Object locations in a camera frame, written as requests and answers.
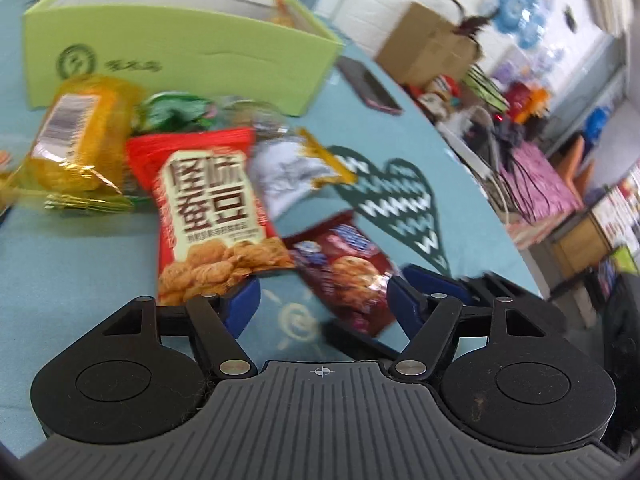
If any orange-yellow cake packet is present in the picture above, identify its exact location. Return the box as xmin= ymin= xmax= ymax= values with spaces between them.
xmin=1 ymin=75 xmax=145 ymax=214

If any dark red cookie packet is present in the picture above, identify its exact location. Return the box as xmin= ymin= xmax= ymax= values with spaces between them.
xmin=284 ymin=210 xmax=396 ymax=337

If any dark green heart mat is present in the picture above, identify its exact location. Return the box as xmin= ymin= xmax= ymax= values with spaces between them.
xmin=330 ymin=145 xmax=451 ymax=276

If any black smartphone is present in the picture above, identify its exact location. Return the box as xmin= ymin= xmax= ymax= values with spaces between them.
xmin=335 ymin=56 xmax=404 ymax=116

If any green wrapped snack packet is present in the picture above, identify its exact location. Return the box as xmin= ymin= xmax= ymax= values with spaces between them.
xmin=132 ymin=91 xmax=221 ymax=134

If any blue paper fan decoration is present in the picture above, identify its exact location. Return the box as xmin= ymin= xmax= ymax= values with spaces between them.
xmin=482 ymin=0 xmax=555 ymax=51

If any white printed snack packet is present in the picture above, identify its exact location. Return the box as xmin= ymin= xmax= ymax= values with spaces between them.
xmin=248 ymin=128 xmax=358 ymax=220

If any red broad bean snack bag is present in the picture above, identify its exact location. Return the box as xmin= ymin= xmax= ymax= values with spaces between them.
xmin=126 ymin=128 xmax=294 ymax=306

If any brown cardboard box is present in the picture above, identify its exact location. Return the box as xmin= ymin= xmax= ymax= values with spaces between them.
xmin=375 ymin=2 xmax=483 ymax=87

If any green cardboard storage box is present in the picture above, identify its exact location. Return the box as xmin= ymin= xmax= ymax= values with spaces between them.
xmin=23 ymin=0 xmax=343 ymax=116

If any clear round pastry packet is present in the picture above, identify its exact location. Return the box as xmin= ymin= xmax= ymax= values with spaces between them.
xmin=217 ymin=96 xmax=294 ymax=139

